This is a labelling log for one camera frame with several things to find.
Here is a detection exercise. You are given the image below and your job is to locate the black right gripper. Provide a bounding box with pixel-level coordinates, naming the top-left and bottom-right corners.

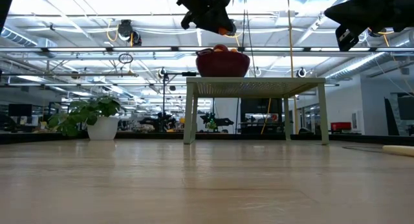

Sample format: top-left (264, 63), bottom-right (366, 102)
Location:
top-left (324, 0), bottom-right (414, 52)

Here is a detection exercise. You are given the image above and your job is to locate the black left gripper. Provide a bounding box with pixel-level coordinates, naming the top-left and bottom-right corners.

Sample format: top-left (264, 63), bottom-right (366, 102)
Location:
top-left (180, 0), bottom-right (237, 36)

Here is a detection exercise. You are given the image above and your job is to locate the purple plastic colander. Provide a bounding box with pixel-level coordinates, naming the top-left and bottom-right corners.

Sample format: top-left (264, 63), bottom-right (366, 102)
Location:
top-left (195, 48), bottom-right (251, 78)

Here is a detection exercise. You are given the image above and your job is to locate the knife with cream handle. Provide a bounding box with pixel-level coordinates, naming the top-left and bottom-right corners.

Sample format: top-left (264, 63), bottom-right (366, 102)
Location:
top-left (381, 145), bottom-right (414, 159)

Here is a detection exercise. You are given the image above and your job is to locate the pale green perforated metal shelf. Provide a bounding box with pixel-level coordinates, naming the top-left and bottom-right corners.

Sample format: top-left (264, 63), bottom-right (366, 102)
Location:
top-left (183, 76), bottom-right (330, 146)

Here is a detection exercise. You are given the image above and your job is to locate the dark cabinet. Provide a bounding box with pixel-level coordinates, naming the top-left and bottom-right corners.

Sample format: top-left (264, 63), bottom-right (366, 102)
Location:
top-left (241, 98), bottom-right (283, 134)

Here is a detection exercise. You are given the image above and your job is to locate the black robot with green light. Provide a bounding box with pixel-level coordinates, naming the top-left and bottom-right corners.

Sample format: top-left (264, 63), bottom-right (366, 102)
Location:
top-left (199, 112), bottom-right (234, 133)

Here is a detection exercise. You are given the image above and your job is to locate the red box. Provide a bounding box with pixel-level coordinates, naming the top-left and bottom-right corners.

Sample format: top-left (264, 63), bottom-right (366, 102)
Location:
top-left (330, 122), bottom-right (353, 132)

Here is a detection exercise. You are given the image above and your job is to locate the green plant in white pot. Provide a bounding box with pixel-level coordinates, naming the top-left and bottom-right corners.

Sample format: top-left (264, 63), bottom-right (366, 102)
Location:
top-left (48, 96), bottom-right (122, 141)

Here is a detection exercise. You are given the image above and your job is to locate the black monitor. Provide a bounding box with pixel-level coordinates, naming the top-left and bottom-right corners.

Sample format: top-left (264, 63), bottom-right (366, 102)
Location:
top-left (8, 103), bottom-right (33, 118)

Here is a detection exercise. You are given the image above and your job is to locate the black ceiling cord reel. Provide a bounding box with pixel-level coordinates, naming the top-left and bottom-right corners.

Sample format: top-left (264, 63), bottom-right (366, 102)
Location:
top-left (368, 26), bottom-right (394, 38)
top-left (116, 19), bottom-right (142, 47)

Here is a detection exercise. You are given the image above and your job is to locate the hanging black cable loop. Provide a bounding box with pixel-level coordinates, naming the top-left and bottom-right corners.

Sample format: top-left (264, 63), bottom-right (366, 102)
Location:
top-left (118, 53), bottom-right (134, 65)

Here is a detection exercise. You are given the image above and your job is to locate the black metal table frame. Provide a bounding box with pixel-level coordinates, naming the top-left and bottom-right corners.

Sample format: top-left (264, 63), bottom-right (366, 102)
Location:
top-left (0, 131), bottom-right (414, 147)

